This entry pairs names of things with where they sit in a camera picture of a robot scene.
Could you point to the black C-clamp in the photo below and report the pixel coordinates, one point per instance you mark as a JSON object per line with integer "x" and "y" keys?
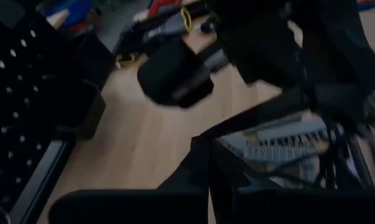
{"x": 217, "y": 60}

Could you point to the black aluminium table frame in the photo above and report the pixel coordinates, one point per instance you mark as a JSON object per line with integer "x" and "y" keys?
{"x": 35, "y": 183}

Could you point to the black pegboard bin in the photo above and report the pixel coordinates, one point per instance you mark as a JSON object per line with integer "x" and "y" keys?
{"x": 81, "y": 109}
{"x": 94, "y": 59}

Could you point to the red framed black device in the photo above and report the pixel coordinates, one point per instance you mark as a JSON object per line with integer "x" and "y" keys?
{"x": 162, "y": 4}

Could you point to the black glove grey cuff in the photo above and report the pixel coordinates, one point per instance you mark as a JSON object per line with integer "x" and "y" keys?
{"x": 165, "y": 28}

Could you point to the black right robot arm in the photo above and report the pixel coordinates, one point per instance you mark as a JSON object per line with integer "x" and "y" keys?
{"x": 345, "y": 37}

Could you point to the black pegboard cart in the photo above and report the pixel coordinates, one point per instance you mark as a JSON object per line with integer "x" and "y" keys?
{"x": 19, "y": 93}

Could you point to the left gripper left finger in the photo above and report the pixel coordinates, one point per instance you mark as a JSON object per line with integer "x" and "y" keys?
{"x": 174, "y": 205}

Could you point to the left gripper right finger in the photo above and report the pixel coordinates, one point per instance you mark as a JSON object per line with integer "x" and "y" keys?
{"x": 299, "y": 208}

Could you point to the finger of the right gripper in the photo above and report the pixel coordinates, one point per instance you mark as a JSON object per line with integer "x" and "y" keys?
{"x": 345, "y": 105}
{"x": 252, "y": 115}

